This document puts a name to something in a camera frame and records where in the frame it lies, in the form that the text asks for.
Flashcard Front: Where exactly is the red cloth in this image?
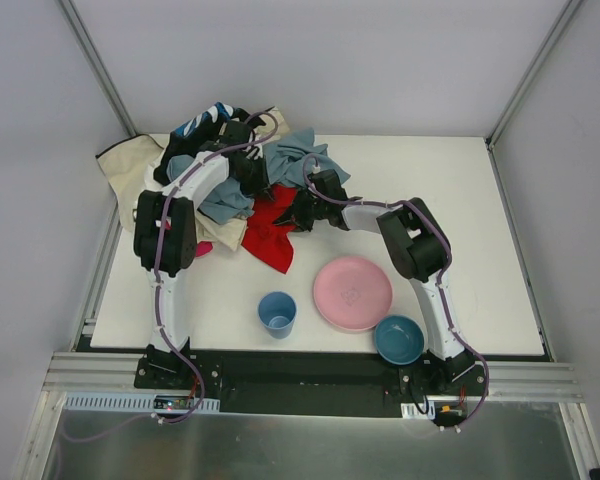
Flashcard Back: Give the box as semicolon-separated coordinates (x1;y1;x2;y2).
242;185;298;274

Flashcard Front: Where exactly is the grey-blue cloth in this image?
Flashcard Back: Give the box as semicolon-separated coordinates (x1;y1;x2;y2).
167;128;350;224

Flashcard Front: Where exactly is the black printed cloth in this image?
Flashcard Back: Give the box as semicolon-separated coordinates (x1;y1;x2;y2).
153;102;249;186

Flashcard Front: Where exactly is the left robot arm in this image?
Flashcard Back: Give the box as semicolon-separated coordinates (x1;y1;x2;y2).
133;120;270;353

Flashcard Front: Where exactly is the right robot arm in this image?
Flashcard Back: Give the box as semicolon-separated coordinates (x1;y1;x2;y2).
274;170;478;392

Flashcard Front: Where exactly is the cream beige cloth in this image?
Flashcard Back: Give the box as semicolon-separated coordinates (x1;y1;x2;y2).
195;107;289;252

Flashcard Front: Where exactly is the magenta pink cloth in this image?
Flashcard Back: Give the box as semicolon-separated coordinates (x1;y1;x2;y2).
195;241;213;258

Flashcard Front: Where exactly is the white cloth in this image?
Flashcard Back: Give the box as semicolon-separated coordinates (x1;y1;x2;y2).
143;158;164;191

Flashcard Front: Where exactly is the light blue cup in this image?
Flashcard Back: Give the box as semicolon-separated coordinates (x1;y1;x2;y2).
257;291;297;339

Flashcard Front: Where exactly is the pink plate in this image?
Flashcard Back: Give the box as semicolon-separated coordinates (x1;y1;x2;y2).
313;256;393;332

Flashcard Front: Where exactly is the beige tote bag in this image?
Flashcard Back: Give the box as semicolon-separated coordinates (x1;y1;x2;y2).
96;134;169;232

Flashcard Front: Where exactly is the dark blue bowl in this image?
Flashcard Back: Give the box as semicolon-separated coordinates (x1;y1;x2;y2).
373;315;425;366

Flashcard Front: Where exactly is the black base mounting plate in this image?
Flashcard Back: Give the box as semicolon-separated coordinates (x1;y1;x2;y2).
134;348;486;418

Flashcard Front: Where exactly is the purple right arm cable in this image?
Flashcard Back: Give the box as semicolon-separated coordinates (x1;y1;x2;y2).
302;153;490;436

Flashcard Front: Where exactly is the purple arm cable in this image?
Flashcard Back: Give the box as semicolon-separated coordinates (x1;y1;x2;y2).
59;108;281;444
302;153;490;436

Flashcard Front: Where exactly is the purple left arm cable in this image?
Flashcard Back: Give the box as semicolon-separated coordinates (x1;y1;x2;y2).
59;108;281;444

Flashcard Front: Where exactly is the right cable duct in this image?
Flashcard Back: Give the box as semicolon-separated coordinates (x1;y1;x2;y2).
400;402;469;420

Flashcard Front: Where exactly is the cable duct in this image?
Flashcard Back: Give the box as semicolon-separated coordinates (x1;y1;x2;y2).
400;402;469;420
64;392;198;415

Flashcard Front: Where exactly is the left cable duct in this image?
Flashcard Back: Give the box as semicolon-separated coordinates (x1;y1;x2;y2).
64;392;198;415

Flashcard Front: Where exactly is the aluminium frame rail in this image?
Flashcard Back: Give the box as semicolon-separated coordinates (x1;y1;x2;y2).
43;352;142;391

